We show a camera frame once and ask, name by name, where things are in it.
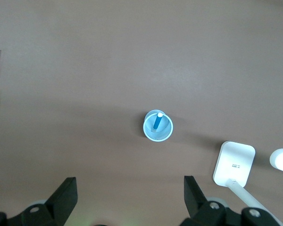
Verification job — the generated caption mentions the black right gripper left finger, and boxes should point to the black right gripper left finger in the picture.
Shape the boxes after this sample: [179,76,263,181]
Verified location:
[8,177,79,226]

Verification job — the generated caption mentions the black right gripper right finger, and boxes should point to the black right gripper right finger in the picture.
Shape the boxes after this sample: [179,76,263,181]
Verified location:
[183,175,232,226]

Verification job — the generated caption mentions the blue marker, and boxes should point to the blue marker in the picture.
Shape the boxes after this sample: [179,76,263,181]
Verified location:
[152,113,163,132]

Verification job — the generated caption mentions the blue mesh cup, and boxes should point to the blue mesh cup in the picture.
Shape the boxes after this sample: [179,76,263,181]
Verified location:
[142,109,174,142]

